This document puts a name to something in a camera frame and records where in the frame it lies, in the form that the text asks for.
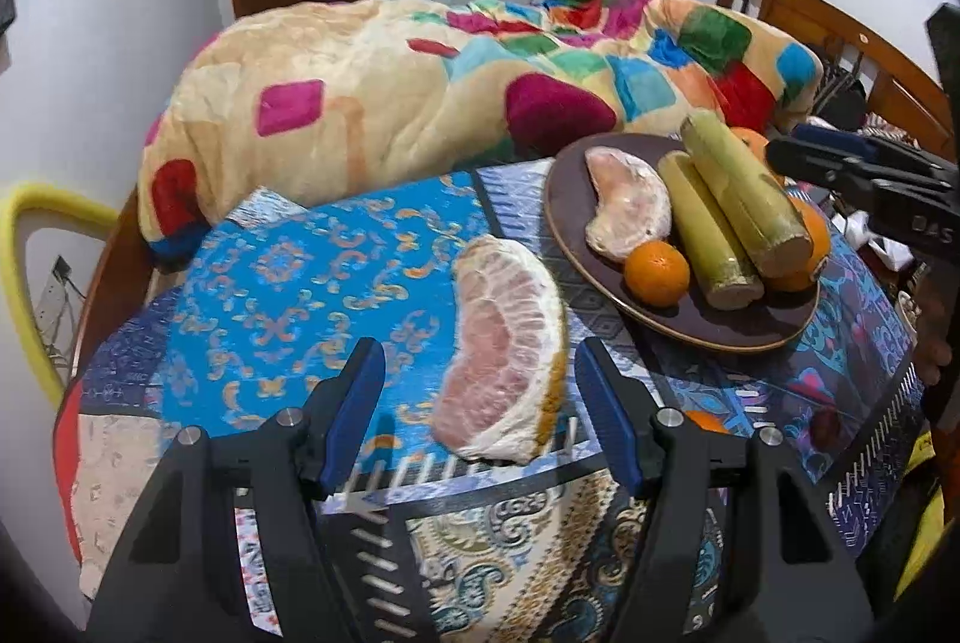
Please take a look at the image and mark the yellow padded frame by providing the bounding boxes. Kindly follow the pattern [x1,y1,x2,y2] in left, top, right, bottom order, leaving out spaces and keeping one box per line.
[0,182,122,409]

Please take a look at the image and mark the wooden bed frame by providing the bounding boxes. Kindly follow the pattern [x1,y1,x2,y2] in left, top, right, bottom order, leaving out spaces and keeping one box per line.
[73,185,160,378]

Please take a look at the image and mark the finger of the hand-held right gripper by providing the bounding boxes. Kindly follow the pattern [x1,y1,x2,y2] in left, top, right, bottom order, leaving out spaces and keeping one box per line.
[765,137,959,218]
[791,122,955,166]

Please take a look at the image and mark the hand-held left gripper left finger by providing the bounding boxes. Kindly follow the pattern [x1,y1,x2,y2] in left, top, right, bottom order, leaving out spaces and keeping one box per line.
[90,338,387,643]

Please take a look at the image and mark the wooden bed headboard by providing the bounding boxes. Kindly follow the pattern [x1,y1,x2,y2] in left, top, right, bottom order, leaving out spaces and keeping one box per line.
[716,0,960,151]

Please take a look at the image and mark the thin peeled sugarcane piece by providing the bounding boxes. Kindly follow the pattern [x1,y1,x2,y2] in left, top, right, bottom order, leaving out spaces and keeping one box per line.
[658,150,767,312]

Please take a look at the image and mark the person's right hand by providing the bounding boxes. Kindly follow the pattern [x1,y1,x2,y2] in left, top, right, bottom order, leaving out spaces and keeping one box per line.
[916,305,952,389]

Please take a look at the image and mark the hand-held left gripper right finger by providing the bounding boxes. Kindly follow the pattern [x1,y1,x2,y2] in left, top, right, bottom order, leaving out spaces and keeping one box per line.
[574,335,875,643]

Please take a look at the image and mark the large peeled pomelo segment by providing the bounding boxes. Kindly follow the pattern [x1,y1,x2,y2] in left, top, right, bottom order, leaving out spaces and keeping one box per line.
[431,234,569,466]

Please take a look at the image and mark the small tangerine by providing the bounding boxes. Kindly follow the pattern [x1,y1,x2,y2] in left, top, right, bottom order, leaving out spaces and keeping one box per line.
[624,239,691,309]

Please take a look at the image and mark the brown round plate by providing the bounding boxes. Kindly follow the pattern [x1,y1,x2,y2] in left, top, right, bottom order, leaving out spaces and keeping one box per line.
[544,133,822,354]

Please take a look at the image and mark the large orange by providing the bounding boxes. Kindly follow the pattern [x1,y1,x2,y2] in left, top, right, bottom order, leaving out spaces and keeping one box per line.
[771,197,833,294]
[727,126,773,166]

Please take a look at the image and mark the colourful patchwork blanket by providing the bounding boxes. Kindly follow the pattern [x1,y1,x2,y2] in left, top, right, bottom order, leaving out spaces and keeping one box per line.
[139,0,826,263]

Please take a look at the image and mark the thick peeled sugarcane piece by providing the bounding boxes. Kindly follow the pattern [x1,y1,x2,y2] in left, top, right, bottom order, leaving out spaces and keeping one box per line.
[680,109,815,281]

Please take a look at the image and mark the black bag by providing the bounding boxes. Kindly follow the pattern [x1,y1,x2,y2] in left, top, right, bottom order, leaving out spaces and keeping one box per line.
[814,64,871,128]

